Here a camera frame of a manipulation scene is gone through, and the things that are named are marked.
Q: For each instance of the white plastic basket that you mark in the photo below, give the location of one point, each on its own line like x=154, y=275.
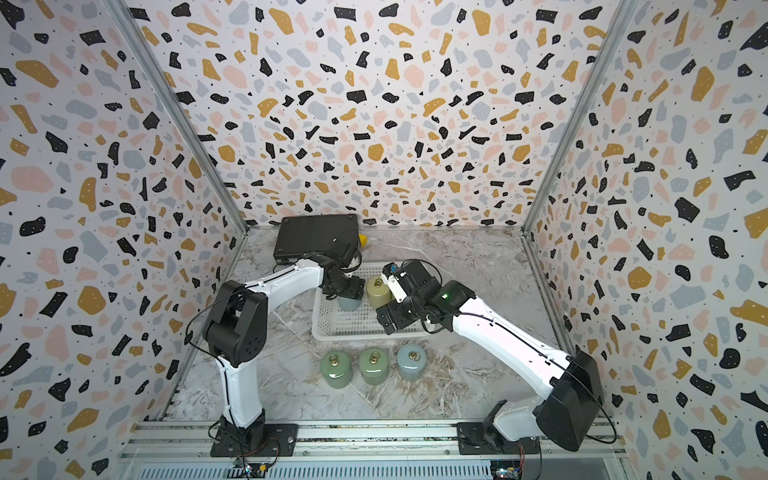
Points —
x=330, y=323

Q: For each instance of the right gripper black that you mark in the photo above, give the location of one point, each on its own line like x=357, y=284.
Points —
x=393, y=309

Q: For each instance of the green tea canister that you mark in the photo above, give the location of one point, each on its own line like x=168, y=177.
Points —
x=374, y=365
x=336, y=369

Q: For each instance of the aluminium front rail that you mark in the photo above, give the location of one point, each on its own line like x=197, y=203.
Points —
x=366, y=449

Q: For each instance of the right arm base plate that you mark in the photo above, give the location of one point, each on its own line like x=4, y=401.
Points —
x=476, y=438

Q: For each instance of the blue tea canister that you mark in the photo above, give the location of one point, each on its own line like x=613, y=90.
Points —
x=349, y=303
x=411, y=361

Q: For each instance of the blue tea canister front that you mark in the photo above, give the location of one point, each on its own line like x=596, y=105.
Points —
x=411, y=361

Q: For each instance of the yellow-green tea canister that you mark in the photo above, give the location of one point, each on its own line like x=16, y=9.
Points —
x=378, y=293

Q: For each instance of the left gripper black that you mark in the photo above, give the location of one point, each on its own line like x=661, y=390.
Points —
x=356, y=289

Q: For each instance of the black briefcase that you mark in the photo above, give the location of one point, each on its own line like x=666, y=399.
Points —
x=334, y=236

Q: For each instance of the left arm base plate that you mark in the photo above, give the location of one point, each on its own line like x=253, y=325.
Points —
x=260, y=439

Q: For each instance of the blue tea canister back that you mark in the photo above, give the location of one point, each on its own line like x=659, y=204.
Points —
x=349, y=303

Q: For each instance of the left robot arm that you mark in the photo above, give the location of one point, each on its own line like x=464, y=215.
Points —
x=236, y=328

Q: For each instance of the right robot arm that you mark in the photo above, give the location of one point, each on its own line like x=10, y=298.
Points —
x=567, y=395

